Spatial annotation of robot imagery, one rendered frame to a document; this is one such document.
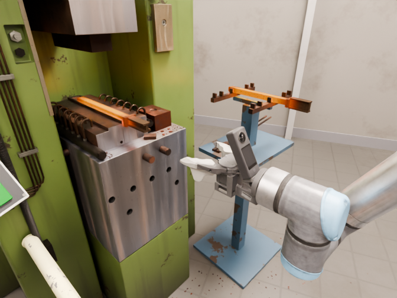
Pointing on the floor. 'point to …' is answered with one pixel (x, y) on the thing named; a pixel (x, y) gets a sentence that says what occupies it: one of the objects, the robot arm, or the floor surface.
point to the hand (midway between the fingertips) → (198, 149)
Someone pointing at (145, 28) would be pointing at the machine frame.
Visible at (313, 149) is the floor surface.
